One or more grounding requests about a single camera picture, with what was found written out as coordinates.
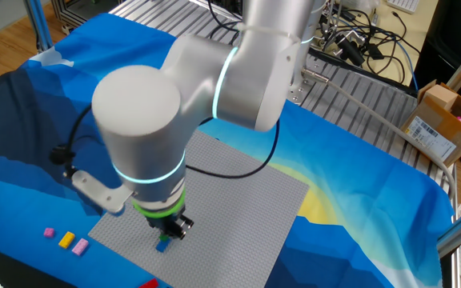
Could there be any open cardboard box with label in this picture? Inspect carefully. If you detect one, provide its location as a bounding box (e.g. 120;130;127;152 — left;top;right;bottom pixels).
400;79;461;167

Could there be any blue cable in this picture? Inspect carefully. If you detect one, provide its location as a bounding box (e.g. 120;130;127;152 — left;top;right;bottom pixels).
394;39;419;91

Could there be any blue mountain print cloth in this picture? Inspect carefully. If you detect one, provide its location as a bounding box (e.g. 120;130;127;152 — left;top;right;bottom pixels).
0;12;455;288

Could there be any grey Lego baseplate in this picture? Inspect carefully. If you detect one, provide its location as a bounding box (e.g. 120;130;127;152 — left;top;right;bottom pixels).
88;130;311;288

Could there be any small plain cardboard box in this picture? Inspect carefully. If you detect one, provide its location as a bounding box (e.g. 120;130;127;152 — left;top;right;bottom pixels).
424;83;459;112

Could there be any yellow Lego brick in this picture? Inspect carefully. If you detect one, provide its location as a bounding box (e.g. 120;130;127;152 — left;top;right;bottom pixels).
58;230;76;250

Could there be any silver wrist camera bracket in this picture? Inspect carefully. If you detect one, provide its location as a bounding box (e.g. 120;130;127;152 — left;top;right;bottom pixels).
71;170;135;214

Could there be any blue Lego brick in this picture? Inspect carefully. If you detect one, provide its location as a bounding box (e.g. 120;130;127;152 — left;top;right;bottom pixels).
155;238;172;254

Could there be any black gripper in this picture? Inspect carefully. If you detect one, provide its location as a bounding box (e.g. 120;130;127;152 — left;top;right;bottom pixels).
146;214;194;241

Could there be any light pink Lego brick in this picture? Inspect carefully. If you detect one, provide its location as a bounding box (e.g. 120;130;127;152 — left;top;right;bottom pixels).
71;238;90;257

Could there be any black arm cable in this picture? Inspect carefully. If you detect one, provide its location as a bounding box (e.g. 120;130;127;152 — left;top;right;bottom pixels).
50;102;281;180

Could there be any white keyboard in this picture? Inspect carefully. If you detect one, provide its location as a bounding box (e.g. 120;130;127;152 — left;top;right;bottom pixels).
386;0;420;14

